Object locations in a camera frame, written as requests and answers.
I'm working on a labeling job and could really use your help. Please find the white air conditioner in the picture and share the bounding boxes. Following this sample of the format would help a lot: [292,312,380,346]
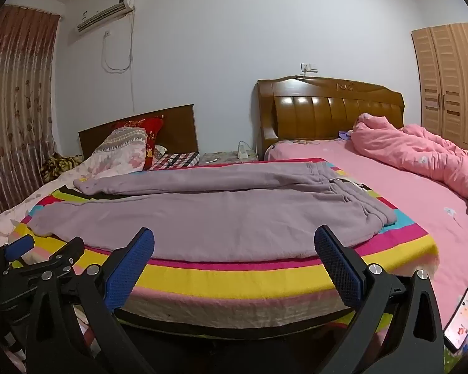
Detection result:
[76,0,136,34]

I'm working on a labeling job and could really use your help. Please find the floral nightstand cloth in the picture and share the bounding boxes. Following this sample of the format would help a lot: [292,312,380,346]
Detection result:
[199,151,260,164]

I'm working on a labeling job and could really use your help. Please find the light wooden wardrobe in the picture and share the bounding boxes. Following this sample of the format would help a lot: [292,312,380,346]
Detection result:
[411,22,468,151]

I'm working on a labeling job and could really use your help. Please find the light brown wooden headboard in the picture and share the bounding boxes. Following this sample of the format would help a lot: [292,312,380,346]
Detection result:
[256,77,405,156]

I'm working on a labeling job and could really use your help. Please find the dark brown wooden headboard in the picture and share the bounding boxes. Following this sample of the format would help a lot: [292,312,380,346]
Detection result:
[78,104,199,160]

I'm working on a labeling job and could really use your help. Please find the patterned pale folded blanket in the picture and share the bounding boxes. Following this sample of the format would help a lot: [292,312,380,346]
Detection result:
[91,127,148,154]

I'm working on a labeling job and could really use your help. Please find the smartphone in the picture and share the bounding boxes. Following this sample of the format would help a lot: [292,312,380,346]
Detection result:
[442,286,468,350]

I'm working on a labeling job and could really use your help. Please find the purple pants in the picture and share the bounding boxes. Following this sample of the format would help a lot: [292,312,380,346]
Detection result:
[27,161,397,260]

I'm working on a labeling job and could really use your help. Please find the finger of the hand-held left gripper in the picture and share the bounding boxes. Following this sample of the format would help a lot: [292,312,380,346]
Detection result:
[0,235,36,271]
[23,237,85,281]

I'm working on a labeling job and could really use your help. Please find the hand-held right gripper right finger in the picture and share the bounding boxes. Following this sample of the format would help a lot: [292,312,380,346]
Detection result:
[314,225,445,374]

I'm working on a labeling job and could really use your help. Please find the plaid bed sheet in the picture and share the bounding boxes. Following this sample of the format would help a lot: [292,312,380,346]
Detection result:
[148,151,200,170]

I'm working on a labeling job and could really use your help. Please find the red pillow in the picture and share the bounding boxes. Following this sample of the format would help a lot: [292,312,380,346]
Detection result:
[115,117,165,170]

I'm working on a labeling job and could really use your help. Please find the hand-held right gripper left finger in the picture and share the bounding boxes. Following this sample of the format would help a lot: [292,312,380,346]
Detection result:
[25,227,157,374]

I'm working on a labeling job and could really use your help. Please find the leopard print blanket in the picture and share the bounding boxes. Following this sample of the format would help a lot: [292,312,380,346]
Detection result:
[40,153,84,183]

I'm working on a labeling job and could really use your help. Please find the pale pink floral quilt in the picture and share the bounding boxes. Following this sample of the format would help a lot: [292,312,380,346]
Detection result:
[0,140,146,250]

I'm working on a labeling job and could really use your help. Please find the white air conditioner cable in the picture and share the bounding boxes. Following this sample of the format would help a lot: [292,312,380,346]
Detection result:
[102,8,136,112]

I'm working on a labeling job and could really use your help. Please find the pink bed sheet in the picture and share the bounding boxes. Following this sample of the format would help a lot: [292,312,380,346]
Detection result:
[265,138,468,359]

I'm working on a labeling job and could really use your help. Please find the brown floral curtain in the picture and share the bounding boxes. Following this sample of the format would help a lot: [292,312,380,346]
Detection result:
[0,5,61,219]

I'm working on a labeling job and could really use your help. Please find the striped colourful blanket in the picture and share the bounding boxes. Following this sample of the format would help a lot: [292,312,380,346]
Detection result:
[8,158,441,339]

